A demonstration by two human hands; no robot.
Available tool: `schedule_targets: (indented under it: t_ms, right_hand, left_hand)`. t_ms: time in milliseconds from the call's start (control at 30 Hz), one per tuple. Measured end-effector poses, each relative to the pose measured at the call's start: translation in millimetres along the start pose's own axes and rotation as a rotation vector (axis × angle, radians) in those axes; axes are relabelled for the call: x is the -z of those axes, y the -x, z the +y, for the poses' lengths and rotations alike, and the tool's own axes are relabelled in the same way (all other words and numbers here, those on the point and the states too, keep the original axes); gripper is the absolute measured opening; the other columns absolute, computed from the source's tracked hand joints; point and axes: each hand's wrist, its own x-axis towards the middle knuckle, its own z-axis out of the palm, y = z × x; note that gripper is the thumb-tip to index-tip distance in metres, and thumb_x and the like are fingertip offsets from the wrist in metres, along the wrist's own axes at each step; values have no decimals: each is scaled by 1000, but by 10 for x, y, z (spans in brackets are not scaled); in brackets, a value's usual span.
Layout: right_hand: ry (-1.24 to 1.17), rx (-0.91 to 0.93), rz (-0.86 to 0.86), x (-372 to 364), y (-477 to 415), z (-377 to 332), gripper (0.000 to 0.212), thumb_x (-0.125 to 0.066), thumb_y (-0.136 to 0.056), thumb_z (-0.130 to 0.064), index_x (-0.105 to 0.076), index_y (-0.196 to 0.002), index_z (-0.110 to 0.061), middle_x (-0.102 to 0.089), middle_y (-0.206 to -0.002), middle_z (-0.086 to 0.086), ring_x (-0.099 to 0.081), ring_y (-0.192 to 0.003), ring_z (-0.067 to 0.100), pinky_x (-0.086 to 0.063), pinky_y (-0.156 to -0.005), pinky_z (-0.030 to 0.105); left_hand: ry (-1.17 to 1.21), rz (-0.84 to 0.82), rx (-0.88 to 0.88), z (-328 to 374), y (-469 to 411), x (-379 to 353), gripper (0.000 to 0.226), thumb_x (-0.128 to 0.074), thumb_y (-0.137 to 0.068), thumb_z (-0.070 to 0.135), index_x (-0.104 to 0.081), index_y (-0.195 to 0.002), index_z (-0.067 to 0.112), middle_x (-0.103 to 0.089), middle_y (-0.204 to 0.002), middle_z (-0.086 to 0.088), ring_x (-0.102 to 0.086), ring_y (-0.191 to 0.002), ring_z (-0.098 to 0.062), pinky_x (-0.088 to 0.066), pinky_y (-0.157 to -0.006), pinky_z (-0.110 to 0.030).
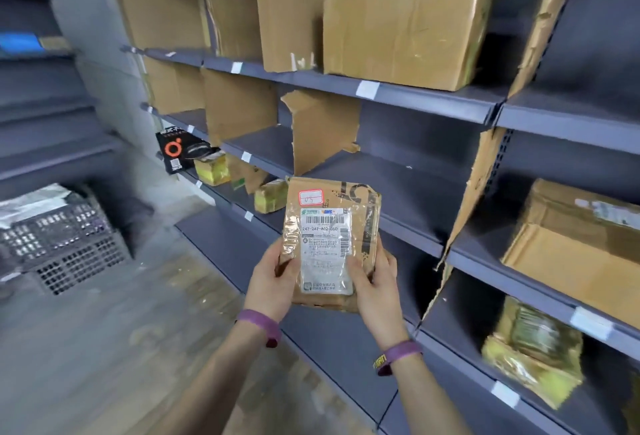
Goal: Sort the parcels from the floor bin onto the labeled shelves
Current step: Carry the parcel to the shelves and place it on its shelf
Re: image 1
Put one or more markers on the dark grey shelving unit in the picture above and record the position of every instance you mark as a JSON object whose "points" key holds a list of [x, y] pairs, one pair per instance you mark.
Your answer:
{"points": [[367, 89]]}

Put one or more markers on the person's left hand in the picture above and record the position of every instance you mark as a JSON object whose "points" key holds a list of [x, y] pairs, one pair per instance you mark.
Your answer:
{"points": [[272, 290]]}

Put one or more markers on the black box orange logo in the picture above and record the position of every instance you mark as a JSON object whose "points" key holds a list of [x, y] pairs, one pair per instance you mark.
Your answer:
{"points": [[175, 150]]}

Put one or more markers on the taped brown cardboard parcel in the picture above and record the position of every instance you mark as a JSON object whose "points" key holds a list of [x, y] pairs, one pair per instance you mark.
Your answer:
{"points": [[405, 35]]}

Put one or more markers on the white plastic bag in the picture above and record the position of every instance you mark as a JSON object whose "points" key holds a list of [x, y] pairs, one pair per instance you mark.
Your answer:
{"points": [[30, 202]]}

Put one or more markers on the person's right hand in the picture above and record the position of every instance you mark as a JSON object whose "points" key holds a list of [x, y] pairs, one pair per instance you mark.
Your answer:
{"points": [[382, 305]]}

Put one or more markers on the white plastic basket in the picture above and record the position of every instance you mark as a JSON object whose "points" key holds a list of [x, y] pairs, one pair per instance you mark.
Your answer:
{"points": [[80, 265], [50, 230]]}

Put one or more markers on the grey metal shelving unit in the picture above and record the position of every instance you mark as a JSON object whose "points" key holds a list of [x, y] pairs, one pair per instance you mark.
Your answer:
{"points": [[425, 190]]}

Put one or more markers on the person's left forearm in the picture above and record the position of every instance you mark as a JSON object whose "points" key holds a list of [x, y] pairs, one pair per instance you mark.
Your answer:
{"points": [[210, 389]]}

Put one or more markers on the purple wristband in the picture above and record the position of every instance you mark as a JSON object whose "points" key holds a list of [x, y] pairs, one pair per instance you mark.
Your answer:
{"points": [[260, 321], [400, 352]]}

